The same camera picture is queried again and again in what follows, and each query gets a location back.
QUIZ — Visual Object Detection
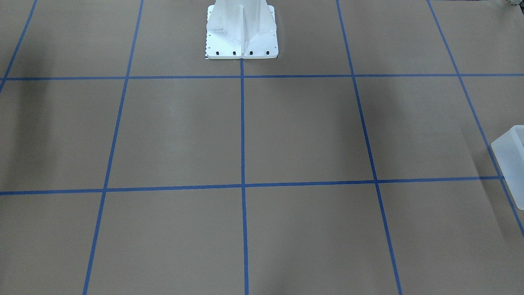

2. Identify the translucent white plastic box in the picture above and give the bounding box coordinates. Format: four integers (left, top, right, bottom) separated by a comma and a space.
491, 125, 524, 210

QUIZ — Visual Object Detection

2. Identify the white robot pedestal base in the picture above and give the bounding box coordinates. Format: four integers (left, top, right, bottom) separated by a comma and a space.
205, 0, 279, 59

